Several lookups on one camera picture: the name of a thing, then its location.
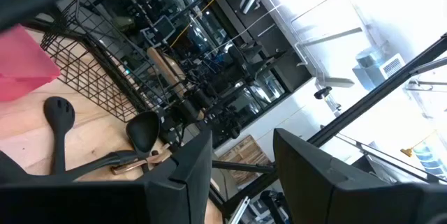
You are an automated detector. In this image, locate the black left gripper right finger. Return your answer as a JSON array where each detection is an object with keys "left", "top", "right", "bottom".
[{"left": 274, "top": 128, "right": 447, "bottom": 224}]

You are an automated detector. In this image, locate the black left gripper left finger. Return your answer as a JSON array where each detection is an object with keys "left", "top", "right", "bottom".
[{"left": 0, "top": 129, "right": 213, "bottom": 224}]

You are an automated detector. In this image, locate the metal table knife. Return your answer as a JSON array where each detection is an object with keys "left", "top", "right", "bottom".
[{"left": 110, "top": 149, "right": 172, "bottom": 177}]

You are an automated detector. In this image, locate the black plastic ladle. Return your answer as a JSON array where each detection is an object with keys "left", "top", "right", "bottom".
[{"left": 52, "top": 110, "right": 161, "bottom": 183}]

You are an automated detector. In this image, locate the black slotted spoon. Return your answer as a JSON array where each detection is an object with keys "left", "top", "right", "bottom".
[{"left": 43, "top": 96, "right": 76, "bottom": 176}]

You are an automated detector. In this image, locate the silver aluminium bar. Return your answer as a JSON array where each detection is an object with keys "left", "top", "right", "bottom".
[{"left": 228, "top": 195, "right": 251, "bottom": 224}]

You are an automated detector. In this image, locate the wooden slat panel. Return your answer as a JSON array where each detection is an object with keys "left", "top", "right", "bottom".
[{"left": 218, "top": 135, "right": 273, "bottom": 186}]

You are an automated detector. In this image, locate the blue white striped object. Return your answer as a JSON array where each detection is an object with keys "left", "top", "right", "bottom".
[{"left": 413, "top": 140, "right": 447, "bottom": 179}]

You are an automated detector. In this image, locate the white air conditioner unit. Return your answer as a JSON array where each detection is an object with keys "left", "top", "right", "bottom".
[{"left": 352, "top": 47, "right": 406, "bottom": 91}]

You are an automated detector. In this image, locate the grey office chair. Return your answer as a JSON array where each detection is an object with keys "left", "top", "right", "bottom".
[{"left": 152, "top": 14, "right": 176, "bottom": 42}]

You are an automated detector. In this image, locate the olive green bag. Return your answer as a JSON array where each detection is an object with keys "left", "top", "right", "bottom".
[{"left": 113, "top": 16, "right": 135, "bottom": 31}]

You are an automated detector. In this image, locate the red plastic cutting board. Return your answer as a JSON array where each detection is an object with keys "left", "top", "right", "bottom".
[{"left": 0, "top": 24, "right": 62, "bottom": 103}]

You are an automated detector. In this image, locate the black wall-mounted camera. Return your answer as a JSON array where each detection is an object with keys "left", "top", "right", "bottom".
[{"left": 313, "top": 86, "right": 332, "bottom": 100}]

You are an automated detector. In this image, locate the wooden workbench black frame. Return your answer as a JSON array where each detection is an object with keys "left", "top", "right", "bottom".
[{"left": 146, "top": 47, "right": 188, "bottom": 99}]

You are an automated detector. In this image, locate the black wire basket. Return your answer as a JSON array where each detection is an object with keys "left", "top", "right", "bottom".
[{"left": 40, "top": 0, "right": 196, "bottom": 124}]

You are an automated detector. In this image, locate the yellow hanging cable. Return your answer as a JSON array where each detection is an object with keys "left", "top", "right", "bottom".
[{"left": 170, "top": 0, "right": 244, "bottom": 49}]

